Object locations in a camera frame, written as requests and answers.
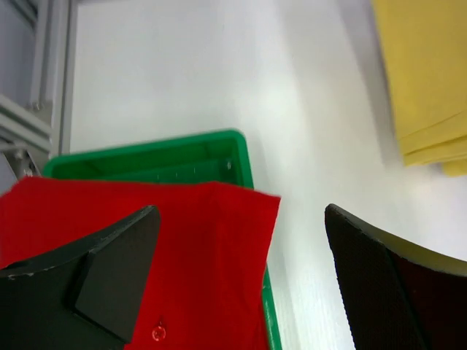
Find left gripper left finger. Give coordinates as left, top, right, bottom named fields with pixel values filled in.
left=1, top=206, right=160, bottom=349

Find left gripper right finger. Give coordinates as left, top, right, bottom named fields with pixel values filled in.
left=325, top=204, right=466, bottom=349

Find red trousers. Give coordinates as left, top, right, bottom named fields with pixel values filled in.
left=1, top=177, right=280, bottom=349

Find yellow trousers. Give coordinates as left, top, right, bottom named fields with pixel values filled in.
left=372, top=1, right=466, bottom=176

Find green plastic tray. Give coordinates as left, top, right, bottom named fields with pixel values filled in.
left=42, top=128, right=282, bottom=350

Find left aluminium frame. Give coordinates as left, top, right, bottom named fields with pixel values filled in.
left=1, top=1, right=78, bottom=189

